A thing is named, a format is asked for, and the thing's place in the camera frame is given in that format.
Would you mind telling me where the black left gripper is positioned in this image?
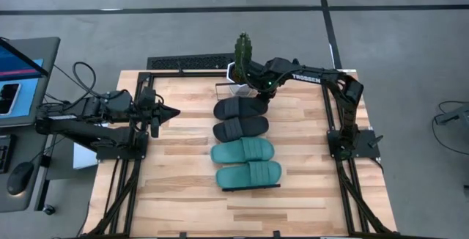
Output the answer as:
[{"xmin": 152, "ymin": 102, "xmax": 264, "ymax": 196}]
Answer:
[{"xmin": 136, "ymin": 103, "xmax": 182, "ymax": 139}]

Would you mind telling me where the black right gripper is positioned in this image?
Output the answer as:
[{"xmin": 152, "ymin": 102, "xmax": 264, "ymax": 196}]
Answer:
[{"xmin": 251, "ymin": 58, "xmax": 286, "ymax": 104}]

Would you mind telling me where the black rubber slide sandal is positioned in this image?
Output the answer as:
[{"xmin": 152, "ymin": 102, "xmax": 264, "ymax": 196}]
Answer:
[
  {"xmin": 212, "ymin": 116, "xmax": 270, "ymax": 143},
  {"xmin": 213, "ymin": 95, "xmax": 270, "ymax": 121}
]

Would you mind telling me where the green rubber slide sandal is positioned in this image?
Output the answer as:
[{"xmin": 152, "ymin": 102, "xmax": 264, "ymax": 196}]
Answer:
[
  {"xmin": 210, "ymin": 137, "xmax": 276, "ymax": 165},
  {"xmin": 215, "ymin": 161, "xmax": 283, "ymax": 190}
]

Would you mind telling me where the white geometric plant pot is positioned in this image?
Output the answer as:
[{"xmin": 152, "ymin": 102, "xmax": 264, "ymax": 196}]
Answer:
[{"xmin": 226, "ymin": 62, "xmax": 259, "ymax": 98}]

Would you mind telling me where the green cactus plant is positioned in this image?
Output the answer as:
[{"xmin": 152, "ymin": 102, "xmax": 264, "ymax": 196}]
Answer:
[{"xmin": 233, "ymin": 32, "xmax": 254, "ymax": 82}]

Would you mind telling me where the black keyboard behind table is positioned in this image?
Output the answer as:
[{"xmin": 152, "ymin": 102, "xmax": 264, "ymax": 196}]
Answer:
[{"xmin": 146, "ymin": 52, "xmax": 235, "ymax": 70}]

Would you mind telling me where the thick black diagonal bar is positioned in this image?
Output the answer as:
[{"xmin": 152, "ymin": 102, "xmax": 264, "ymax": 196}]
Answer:
[{"xmin": 54, "ymin": 132, "xmax": 102, "ymax": 155}]

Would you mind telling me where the white paper sheet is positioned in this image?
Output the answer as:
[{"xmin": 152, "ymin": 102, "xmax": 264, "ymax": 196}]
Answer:
[{"xmin": 72, "ymin": 141, "xmax": 107, "ymax": 170}]

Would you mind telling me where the grey computer monitor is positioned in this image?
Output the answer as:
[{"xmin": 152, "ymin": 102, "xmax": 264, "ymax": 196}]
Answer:
[{"xmin": 0, "ymin": 36, "xmax": 62, "ymax": 128}]

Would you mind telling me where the black computer mouse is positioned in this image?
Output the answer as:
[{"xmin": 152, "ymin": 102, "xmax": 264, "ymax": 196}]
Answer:
[{"xmin": 6, "ymin": 161, "xmax": 34, "ymax": 196}]

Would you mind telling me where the grey computer desk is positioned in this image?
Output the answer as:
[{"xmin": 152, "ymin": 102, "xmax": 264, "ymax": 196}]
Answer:
[{"xmin": 0, "ymin": 123, "xmax": 52, "ymax": 213}]

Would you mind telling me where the grey floor device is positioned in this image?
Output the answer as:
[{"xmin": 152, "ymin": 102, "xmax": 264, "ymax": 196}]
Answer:
[{"xmin": 434, "ymin": 103, "xmax": 469, "ymax": 126}]

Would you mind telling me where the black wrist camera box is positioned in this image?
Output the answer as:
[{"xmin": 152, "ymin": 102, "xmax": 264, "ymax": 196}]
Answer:
[{"xmin": 141, "ymin": 87, "xmax": 158, "ymax": 105}]

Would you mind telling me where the black aluminium table frame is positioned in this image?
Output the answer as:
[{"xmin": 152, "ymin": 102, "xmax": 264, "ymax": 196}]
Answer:
[{"xmin": 86, "ymin": 69, "xmax": 399, "ymax": 239}]

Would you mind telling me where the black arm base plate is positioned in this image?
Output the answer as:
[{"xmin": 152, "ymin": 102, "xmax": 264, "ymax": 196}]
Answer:
[
  {"xmin": 95, "ymin": 132, "xmax": 149, "ymax": 161},
  {"xmin": 327, "ymin": 128, "xmax": 382, "ymax": 160}
]

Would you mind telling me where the wooden shelf black frame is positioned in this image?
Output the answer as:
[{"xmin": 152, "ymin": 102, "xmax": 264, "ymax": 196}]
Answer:
[{"xmin": 215, "ymin": 82, "xmax": 282, "ymax": 192}]

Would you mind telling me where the black floor cable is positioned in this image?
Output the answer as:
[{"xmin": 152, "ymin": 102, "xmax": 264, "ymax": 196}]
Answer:
[{"xmin": 430, "ymin": 100, "xmax": 469, "ymax": 156}]

